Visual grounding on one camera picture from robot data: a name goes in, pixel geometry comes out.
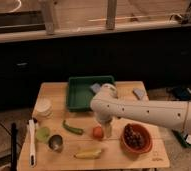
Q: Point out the green bin of items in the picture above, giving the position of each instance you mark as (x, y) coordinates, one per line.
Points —
(184, 139)

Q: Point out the green plastic tray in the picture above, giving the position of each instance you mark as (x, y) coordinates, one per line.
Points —
(79, 92)

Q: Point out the red apple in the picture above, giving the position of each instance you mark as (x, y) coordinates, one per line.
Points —
(98, 133)

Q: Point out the small metal cup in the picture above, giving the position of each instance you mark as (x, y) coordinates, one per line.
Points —
(55, 143)

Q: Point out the white handled brush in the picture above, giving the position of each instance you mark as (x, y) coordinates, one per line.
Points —
(32, 143)

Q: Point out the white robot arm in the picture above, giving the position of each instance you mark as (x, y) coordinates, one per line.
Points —
(174, 115)

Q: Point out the light green cup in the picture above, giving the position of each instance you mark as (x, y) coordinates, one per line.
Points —
(42, 134)

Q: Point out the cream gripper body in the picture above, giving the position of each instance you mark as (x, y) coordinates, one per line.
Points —
(107, 128)

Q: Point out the black pole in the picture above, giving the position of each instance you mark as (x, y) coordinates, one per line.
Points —
(13, 147)

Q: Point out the yellow banana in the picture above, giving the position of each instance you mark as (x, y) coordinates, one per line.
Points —
(88, 154)

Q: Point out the dark object on floor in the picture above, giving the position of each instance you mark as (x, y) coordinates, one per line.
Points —
(181, 93)

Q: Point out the blue sponge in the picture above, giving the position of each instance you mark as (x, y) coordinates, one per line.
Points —
(95, 88)

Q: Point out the orange bowl of grapes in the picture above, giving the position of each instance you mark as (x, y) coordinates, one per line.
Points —
(136, 139)

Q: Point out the grey wedge block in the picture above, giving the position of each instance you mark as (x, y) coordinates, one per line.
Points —
(139, 93)

